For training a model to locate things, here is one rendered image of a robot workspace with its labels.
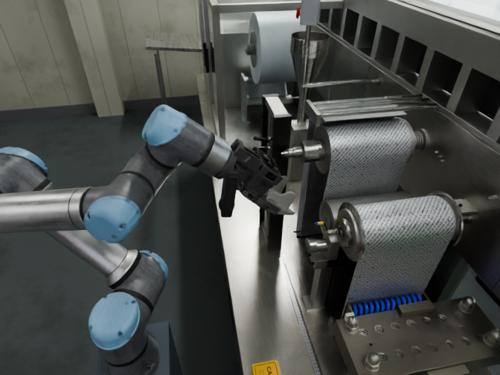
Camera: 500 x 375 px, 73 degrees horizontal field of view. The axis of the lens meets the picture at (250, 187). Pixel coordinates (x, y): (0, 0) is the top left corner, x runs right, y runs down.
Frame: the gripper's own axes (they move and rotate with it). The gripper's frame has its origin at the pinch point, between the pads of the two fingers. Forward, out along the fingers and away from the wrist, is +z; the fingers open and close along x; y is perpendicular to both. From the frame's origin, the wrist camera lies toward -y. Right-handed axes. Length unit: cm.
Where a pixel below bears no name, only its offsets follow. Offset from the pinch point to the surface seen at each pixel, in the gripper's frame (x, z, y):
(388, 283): -8.1, 36.9, -0.9
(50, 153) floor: 271, -41, -209
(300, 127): 67, 31, 4
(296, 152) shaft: 21.9, 6.8, 6.2
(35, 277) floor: 108, -16, -188
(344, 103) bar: 29.0, 12.0, 23.9
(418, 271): -8.1, 40.6, 6.7
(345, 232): -3.6, 15.8, 3.8
